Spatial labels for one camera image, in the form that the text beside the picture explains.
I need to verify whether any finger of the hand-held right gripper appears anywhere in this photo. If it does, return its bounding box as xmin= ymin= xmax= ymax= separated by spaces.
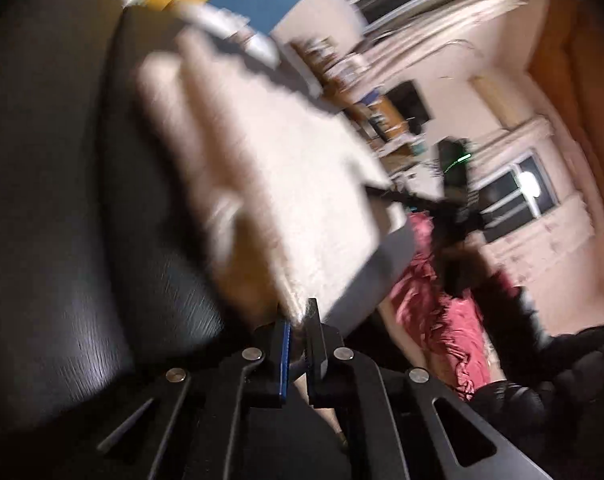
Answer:
xmin=364 ymin=184 xmax=437 ymax=212

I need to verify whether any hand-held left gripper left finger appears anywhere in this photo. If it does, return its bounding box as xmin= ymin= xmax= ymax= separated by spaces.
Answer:
xmin=96 ymin=317 xmax=291 ymax=480

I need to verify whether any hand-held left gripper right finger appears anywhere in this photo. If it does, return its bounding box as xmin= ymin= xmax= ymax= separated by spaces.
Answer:
xmin=306 ymin=298 xmax=552 ymax=480

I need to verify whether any cream knit sweater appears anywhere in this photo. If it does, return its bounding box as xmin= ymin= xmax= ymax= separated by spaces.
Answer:
xmin=134 ymin=27 xmax=417 ymax=336

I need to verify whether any person's right forearm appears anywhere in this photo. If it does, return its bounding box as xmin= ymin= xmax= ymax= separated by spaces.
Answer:
xmin=432 ymin=230 xmax=552 ymax=346

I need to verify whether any dark window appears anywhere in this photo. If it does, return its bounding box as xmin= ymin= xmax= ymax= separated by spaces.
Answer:
xmin=474 ymin=152 xmax=562 ymax=246

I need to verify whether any cluttered shelf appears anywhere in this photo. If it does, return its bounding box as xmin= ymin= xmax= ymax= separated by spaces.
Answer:
xmin=289 ymin=35 xmax=433 ymax=181

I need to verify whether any black monitor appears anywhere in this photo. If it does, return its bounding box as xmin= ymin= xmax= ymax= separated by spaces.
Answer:
xmin=387 ymin=80 xmax=433 ymax=126

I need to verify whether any pink ruffled cloth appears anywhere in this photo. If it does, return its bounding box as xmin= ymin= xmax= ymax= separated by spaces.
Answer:
xmin=389 ymin=210 xmax=492 ymax=403

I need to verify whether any white bundled curtain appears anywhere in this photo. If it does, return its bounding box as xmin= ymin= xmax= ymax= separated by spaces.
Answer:
xmin=352 ymin=0 xmax=530 ymax=76

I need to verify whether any orange wooden panelling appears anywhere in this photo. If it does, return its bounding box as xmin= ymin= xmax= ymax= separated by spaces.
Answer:
xmin=526 ymin=0 xmax=604 ymax=201

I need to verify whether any person's black fleece jacket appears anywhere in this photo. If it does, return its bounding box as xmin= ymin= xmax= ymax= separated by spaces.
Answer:
xmin=464 ymin=310 xmax=604 ymax=480

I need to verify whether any white animal print cushion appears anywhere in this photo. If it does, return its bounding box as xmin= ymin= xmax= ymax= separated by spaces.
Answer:
xmin=172 ymin=0 xmax=283 ymax=68

